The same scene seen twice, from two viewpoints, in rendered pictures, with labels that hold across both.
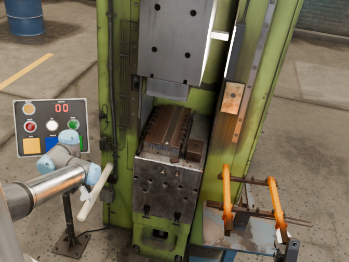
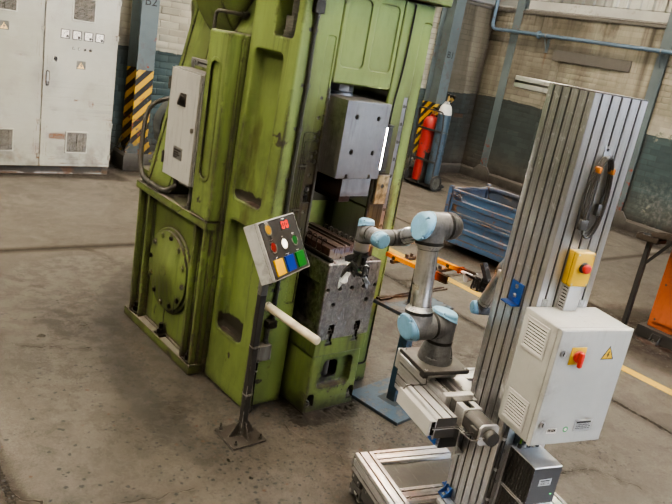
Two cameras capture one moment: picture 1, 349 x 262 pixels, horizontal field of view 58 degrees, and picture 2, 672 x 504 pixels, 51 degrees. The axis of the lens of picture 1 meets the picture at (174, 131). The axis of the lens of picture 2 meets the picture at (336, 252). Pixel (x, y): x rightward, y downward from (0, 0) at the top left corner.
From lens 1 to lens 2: 2.99 m
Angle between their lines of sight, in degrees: 47
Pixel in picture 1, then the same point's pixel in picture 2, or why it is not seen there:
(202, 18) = (383, 122)
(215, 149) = not seen: hidden behind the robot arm
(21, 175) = (69, 416)
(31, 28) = not seen: outside the picture
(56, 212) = (180, 424)
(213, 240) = not seen: hidden behind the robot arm
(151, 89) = (344, 190)
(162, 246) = (334, 383)
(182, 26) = (371, 129)
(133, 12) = (315, 124)
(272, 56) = (404, 148)
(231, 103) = (381, 194)
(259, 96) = (395, 183)
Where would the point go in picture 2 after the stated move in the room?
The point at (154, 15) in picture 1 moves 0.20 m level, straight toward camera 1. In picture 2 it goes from (354, 123) to (387, 132)
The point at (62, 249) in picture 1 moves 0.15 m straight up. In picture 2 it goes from (240, 442) to (244, 416)
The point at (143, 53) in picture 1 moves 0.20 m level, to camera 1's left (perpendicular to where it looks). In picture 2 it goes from (342, 157) to (315, 157)
